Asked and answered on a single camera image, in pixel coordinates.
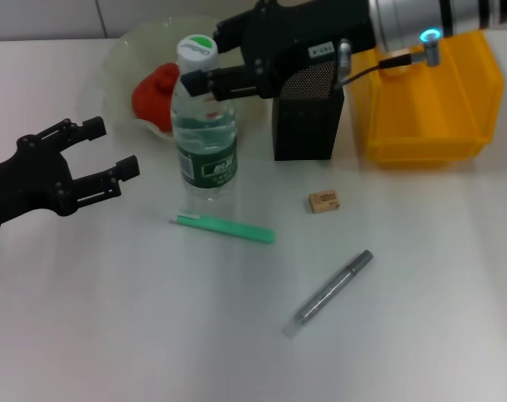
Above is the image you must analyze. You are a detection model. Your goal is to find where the yellow plastic storage bin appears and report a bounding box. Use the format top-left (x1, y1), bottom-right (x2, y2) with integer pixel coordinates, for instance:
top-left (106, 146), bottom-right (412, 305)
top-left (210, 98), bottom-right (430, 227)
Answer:
top-left (347, 31), bottom-right (505, 167)

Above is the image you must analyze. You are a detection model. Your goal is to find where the black mesh pen holder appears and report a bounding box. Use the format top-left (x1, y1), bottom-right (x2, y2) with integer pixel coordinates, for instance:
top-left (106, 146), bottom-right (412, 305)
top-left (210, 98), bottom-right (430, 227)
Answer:
top-left (272, 58), bottom-right (345, 162)

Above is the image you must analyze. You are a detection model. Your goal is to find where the tan eraser block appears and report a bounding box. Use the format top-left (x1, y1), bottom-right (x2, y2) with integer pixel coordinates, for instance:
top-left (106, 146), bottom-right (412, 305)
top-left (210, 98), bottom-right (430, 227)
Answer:
top-left (308, 188), bottom-right (342, 214)

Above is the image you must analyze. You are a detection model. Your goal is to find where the grey marker pen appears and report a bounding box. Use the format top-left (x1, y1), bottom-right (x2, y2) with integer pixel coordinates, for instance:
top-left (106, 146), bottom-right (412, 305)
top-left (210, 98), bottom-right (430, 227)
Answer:
top-left (282, 250), bottom-right (375, 339)

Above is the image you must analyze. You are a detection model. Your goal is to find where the clear green-label plastic bottle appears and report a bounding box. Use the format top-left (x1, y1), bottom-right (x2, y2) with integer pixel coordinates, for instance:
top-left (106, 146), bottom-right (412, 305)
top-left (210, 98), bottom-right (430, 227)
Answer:
top-left (170, 35), bottom-right (240, 203)

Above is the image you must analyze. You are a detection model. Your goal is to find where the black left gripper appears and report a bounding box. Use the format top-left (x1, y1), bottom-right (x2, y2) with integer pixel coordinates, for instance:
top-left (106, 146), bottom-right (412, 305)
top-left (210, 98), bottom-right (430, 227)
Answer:
top-left (0, 116), bottom-right (142, 232)

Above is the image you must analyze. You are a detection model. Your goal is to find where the pale green glass fruit bowl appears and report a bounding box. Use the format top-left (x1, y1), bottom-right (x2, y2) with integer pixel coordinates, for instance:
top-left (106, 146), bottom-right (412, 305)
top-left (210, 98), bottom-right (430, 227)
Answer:
top-left (96, 15), bottom-right (267, 143)

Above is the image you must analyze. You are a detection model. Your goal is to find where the red-orange orange fruit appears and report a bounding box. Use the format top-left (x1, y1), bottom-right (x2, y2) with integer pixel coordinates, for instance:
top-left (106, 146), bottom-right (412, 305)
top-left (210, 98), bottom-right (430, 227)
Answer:
top-left (131, 62), bottom-right (179, 136)

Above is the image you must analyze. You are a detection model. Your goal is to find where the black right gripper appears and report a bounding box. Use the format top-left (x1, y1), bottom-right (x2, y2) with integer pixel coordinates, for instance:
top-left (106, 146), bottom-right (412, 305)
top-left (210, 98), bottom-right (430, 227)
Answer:
top-left (179, 0), bottom-right (379, 102)

